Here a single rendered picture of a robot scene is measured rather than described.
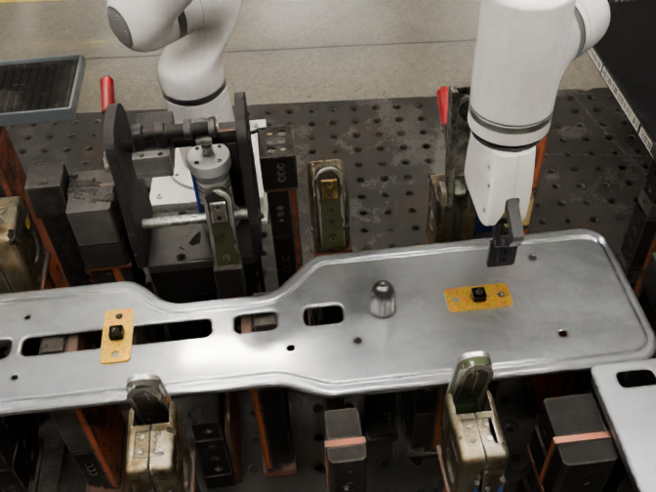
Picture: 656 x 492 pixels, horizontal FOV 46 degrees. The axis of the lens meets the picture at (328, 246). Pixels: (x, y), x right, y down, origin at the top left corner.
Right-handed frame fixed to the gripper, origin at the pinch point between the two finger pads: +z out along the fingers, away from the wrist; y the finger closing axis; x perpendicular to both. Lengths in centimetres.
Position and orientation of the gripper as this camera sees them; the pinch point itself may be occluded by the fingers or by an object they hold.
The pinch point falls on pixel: (490, 230)
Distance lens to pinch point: 93.6
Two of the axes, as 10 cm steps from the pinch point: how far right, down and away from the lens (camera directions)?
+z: 0.4, 6.9, 7.2
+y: 1.1, 7.1, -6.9
